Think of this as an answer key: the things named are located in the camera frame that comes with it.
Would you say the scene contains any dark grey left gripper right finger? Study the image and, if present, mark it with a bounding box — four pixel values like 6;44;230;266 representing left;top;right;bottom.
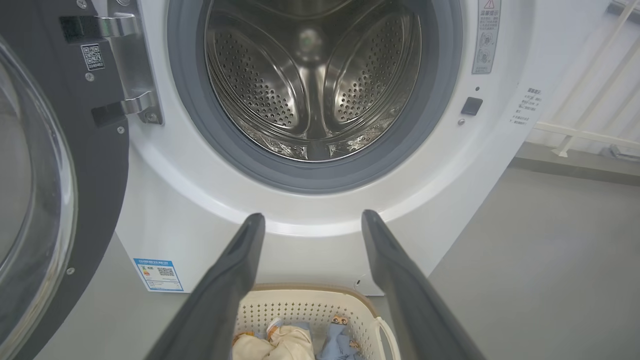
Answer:
361;210;486;360

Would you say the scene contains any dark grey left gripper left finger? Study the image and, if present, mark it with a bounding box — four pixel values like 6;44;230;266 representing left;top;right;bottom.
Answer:
145;213;266;360

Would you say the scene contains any blue printed garment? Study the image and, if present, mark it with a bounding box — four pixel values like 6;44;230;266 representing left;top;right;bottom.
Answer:
316;316;363;360

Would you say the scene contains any cream garment with orange trim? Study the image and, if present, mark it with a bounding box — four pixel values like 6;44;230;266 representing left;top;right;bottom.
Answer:
232;320;316;360

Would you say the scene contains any washing machine door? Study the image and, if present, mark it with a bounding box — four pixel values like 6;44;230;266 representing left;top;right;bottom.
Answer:
0;0;132;360

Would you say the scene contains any white front-load washing machine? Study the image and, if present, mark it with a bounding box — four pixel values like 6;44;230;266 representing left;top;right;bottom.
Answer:
115;0;616;297

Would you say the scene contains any stainless steel washing machine drum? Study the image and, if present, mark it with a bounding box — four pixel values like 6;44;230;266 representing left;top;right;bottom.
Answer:
205;0;423;162

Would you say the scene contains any chrome door hinge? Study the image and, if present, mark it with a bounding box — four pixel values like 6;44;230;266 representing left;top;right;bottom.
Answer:
97;12;165;126

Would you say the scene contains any blue energy label sticker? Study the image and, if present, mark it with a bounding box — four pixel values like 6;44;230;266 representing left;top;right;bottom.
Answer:
133;258;184;292

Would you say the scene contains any cream perforated laundry basket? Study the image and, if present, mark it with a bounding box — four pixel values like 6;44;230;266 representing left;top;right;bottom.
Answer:
234;283;402;360

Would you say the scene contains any small printed text label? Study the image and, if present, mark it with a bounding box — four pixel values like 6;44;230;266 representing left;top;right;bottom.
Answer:
510;87;543;126

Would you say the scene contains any grey warning sticker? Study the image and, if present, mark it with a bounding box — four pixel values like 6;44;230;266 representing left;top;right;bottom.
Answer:
472;0;502;75

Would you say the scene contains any white QR code sticker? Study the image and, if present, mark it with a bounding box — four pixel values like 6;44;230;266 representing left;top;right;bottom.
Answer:
81;44;106;71

